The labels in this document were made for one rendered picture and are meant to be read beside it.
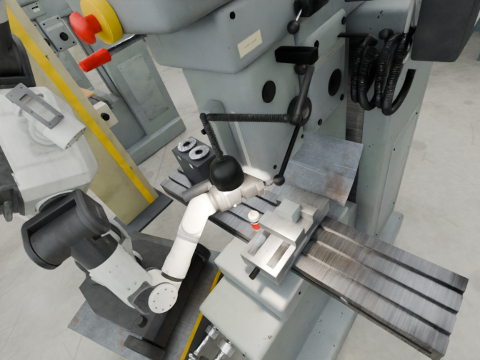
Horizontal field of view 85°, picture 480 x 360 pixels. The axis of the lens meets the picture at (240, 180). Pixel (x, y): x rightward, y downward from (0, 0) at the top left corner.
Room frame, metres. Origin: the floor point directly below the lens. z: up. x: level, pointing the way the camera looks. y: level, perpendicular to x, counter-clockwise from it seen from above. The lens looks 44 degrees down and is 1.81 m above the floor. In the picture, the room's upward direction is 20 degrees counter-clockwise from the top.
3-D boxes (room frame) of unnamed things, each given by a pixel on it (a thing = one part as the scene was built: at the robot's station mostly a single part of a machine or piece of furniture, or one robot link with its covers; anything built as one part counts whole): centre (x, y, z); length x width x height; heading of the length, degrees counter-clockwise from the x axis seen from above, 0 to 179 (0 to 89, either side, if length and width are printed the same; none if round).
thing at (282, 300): (0.59, -0.08, 0.82); 0.50 x 0.35 x 0.12; 126
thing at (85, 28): (0.44, 0.12, 1.76); 0.04 x 0.03 x 0.04; 36
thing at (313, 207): (0.52, -0.10, 1.01); 0.35 x 0.15 x 0.11; 126
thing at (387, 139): (0.95, -0.59, 0.78); 0.50 x 0.47 x 1.56; 126
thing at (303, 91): (0.39, -0.16, 1.58); 0.17 x 0.01 x 0.01; 148
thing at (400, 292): (0.63, -0.05, 0.92); 1.24 x 0.23 x 0.08; 36
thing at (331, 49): (0.70, -0.24, 1.47); 0.24 x 0.19 x 0.26; 36
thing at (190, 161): (0.97, 0.15, 1.06); 0.22 x 0.12 x 0.20; 28
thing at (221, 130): (0.53, 0.01, 1.45); 0.04 x 0.04 x 0.21; 36
